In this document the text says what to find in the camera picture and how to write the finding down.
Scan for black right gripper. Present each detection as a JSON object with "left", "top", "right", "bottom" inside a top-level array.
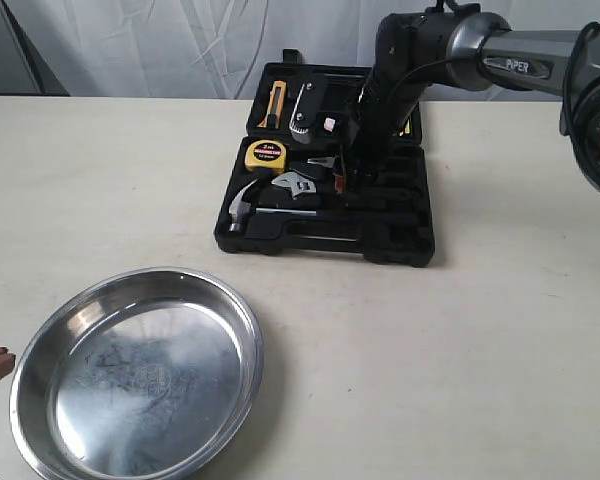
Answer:
[{"left": 332, "top": 74, "right": 425, "bottom": 195}]

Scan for silver adjustable wrench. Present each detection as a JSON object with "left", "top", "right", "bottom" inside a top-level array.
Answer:
[{"left": 271, "top": 171, "right": 317, "bottom": 199}]

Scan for black plastic tool case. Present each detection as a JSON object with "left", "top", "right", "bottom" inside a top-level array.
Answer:
[{"left": 214, "top": 49, "right": 435, "bottom": 267}]

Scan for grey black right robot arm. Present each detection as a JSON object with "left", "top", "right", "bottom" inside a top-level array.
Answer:
[{"left": 214, "top": 1, "right": 600, "bottom": 267}]

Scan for roll of electrical tape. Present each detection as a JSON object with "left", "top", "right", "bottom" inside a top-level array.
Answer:
[{"left": 323, "top": 117, "right": 337, "bottom": 134}]

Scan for yellow tape measure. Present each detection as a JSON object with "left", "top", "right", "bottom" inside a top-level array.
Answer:
[{"left": 244, "top": 140, "right": 287, "bottom": 174}]

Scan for yellow utility knife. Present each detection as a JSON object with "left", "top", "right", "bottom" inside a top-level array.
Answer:
[{"left": 257, "top": 80, "right": 287, "bottom": 129}]

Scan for steel claw hammer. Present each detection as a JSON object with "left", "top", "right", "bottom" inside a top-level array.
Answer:
[{"left": 228, "top": 178, "right": 416, "bottom": 234}]

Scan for round stainless steel tray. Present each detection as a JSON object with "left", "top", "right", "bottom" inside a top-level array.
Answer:
[{"left": 9, "top": 267, "right": 264, "bottom": 479}]

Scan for white backdrop curtain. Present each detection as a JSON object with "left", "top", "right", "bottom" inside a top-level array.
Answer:
[{"left": 9, "top": 0, "right": 600, "bottom": 103}]

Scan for dark vertical pole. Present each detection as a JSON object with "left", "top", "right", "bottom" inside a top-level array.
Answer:
[{"left": 0, "top": 0, "right": 70, "bottom": 97}]

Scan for orange handled pliers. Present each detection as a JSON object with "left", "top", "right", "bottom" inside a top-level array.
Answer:
[{"left": 307, "top": 156, "right": 336, "bottom": 169}]

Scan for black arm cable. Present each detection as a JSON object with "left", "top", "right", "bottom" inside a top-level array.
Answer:
[{"left": 559, "top": 20, "right": 600, "bottom": 136}]

